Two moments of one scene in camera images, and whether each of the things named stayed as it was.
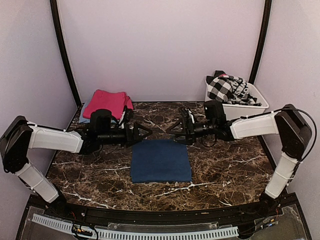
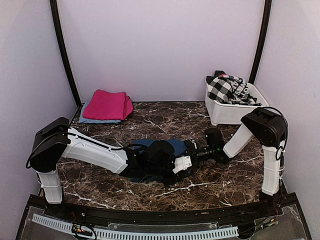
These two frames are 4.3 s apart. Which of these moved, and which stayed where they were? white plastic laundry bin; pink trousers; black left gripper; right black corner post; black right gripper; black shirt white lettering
Moved: black left gripper; black right gripper
Stayed: right black corner post; black shirt white lettering; pink trousers; white plastic laundry bin
